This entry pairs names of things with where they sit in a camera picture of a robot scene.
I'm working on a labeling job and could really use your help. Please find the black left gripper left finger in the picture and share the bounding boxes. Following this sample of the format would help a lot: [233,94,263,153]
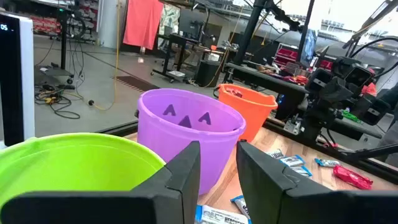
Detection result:
[0,141,201,224]

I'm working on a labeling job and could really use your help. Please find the red storage bins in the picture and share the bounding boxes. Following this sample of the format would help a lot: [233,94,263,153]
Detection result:
[273,43,300,68]

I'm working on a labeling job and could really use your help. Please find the black floor cable bundle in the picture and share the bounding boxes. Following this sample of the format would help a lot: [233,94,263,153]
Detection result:
[34,83,82,121]

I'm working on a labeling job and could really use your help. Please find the orange halloween bucket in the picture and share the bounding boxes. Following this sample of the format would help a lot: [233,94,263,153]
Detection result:
[217,83,279,143]

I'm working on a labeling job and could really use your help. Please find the salmon hanging cloth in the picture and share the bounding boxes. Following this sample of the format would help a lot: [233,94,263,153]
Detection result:
[123,0,165,50]

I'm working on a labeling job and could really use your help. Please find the black white tower fan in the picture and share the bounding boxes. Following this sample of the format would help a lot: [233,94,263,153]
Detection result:
[0,11,35,147]

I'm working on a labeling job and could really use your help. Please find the black bin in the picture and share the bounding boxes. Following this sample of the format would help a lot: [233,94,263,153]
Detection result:
[195,59,223,88]

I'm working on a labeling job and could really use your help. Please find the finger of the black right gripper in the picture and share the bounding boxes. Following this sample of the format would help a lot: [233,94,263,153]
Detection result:
[304,68,335,94]
[360,95,392,126]

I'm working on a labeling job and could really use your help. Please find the tablet with blue screen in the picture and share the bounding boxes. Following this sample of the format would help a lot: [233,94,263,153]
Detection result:
[300,29,318,65]

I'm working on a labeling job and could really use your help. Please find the white round column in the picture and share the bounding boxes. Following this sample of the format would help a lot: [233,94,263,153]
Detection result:
[97,0,121,50]

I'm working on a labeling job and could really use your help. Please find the red boxes on shelf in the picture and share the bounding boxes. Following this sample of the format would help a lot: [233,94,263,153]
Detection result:
[29,14,63,35]

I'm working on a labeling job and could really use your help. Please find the purple halloween bucket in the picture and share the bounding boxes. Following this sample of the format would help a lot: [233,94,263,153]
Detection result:
[136,88,247,195]

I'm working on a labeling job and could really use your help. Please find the patterned hanging cloth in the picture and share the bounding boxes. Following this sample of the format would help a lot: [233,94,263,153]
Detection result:
[157,3,182,47]

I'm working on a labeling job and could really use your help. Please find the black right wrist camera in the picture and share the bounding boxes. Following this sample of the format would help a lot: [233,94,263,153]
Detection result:
[343,63,374,88]

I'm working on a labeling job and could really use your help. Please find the black desk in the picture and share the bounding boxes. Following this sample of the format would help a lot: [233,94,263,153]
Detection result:
[150,32,200,84]

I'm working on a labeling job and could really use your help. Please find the black monitor stand pole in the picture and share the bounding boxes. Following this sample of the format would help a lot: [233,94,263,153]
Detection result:
[232,0,274,66]

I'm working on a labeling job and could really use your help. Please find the red candy bag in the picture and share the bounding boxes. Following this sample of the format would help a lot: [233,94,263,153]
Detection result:
[361,81,377,97]
[281,74,310,86]

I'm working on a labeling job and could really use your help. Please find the yellow hanging power cord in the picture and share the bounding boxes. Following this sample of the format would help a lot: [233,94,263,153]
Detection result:
[88,0,123,112]

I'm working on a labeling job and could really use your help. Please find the red KitKat candy bar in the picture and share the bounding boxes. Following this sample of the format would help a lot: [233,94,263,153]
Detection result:
[333,164,374,191]

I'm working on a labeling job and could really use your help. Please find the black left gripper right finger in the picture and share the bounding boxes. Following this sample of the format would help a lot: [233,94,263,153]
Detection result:
[236,139,398,224]

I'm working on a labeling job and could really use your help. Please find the black monitor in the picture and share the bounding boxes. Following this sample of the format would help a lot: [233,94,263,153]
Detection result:
[177,8,206,41]

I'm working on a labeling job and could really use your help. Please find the green halloween bucket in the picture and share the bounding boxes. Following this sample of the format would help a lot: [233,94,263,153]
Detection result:
[0,133,166,209]

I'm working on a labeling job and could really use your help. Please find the black wheeled stand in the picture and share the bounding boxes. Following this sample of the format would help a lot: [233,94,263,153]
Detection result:
[34,6,77,85]

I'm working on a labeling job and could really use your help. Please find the green plastic item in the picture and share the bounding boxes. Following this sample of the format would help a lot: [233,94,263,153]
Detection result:
[341,109,364,124]

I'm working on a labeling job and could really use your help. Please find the hazard striped floor ramp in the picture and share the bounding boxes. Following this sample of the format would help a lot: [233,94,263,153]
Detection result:
[115,75,160,93]

